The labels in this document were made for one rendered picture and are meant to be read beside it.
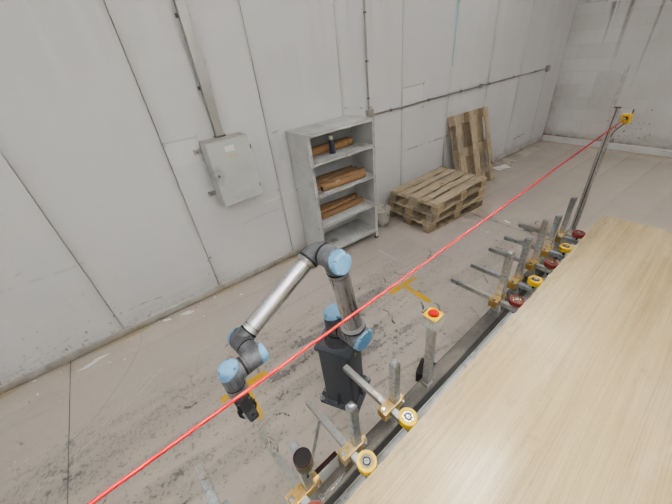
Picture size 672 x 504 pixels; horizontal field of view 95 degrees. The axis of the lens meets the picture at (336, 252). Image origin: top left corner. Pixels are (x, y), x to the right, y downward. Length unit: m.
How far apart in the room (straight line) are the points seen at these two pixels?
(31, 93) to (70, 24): 0.55
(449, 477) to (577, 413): 0.61
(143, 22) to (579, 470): 3.64
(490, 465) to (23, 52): 3.50
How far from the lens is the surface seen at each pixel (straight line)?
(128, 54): 3.21
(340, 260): 1.44
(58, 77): 3.18
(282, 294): 1.52
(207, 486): 1.49
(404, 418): 1.52
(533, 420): 1.64
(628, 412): 1.83
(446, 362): 1.95
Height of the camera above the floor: 2.24
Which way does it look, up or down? 33 degrees down
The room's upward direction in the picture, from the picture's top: 7 degrees counter-clockwise
